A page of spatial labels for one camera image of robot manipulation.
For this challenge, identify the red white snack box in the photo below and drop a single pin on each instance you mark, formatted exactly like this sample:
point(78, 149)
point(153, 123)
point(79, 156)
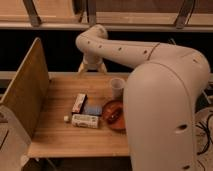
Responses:
point(79, 103)

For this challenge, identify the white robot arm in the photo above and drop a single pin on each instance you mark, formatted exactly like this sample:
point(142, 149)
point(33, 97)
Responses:
point(159, 97)

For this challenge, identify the dark red object in bowl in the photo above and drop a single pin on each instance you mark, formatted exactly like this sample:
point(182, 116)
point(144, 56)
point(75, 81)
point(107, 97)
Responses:
point(115, 115)

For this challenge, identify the left wooden divider panel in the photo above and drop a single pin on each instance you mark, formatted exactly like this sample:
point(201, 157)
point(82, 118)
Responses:
point(22, 101)

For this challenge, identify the white rectangular carton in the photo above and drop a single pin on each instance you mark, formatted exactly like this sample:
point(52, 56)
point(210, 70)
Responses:
point(86, 121)

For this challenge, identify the translucent plastic cup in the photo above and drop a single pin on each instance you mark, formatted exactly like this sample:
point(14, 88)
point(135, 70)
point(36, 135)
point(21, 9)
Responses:
point(117, 86)

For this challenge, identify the blue sponge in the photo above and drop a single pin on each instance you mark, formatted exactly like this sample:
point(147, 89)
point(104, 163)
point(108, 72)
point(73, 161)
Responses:
point(95, 110)

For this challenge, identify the small white cap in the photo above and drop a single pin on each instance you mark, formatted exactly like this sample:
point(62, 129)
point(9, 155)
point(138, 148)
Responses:
point(67, 119)

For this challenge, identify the orange bowl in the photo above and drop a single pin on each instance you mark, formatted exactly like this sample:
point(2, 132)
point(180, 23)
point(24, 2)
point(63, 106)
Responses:
point(107, 110)

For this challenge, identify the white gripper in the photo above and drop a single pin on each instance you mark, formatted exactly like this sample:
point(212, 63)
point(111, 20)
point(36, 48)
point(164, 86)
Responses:
point(92, 62)

